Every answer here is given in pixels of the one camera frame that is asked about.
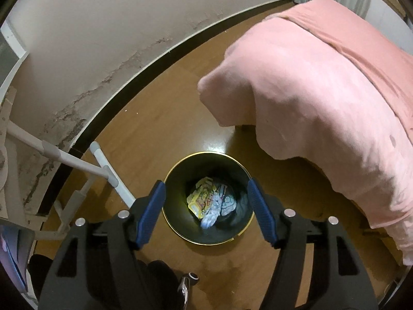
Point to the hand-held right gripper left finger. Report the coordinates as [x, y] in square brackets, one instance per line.
[150, 213]

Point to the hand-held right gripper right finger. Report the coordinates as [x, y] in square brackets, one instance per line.
[263, 213]

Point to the black gold-rimmed waste bin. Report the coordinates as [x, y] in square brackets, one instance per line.
[180, 174]

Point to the blue white crumpled wrapper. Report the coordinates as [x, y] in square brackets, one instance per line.
[211, 219]

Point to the yellow snack wrapper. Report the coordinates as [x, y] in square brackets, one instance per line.
[201, 197]

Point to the chrome chair caster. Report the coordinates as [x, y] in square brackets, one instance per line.
[185, 289]

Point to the white metal drying rack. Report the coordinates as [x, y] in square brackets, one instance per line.
[51, 150]

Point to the pink blanket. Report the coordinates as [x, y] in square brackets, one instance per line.
[306, 87]

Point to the light purple plastic object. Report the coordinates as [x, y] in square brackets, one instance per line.
[14, 255]

